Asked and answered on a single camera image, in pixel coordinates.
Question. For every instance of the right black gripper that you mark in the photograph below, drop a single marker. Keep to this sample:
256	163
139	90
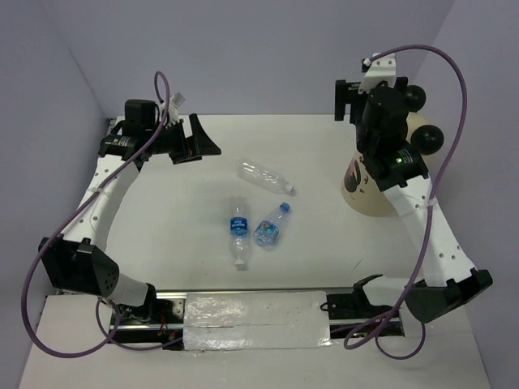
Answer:
345	92

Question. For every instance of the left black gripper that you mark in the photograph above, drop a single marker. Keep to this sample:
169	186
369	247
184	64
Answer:
188	152

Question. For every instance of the blue label crushed bottle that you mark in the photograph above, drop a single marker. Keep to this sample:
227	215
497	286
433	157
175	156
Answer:
240	233

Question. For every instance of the small bottle blue cap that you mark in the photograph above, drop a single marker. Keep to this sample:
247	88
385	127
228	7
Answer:
266	234

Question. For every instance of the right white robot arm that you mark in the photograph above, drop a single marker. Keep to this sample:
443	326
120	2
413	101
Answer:
450	279

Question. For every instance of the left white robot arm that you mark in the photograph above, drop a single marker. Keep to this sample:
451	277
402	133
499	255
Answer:
76	261

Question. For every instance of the beige cat bin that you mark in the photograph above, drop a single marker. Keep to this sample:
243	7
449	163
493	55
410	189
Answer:
373	190

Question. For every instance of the clear bottle white cap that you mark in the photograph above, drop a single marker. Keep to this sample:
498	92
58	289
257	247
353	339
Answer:
263	177

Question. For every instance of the silver foil base cover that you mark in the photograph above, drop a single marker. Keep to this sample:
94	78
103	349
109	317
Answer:
242	321

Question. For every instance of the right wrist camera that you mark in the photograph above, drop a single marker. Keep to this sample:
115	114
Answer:
382	71

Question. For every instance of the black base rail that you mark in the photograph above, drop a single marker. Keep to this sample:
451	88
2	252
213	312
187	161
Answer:
164	325

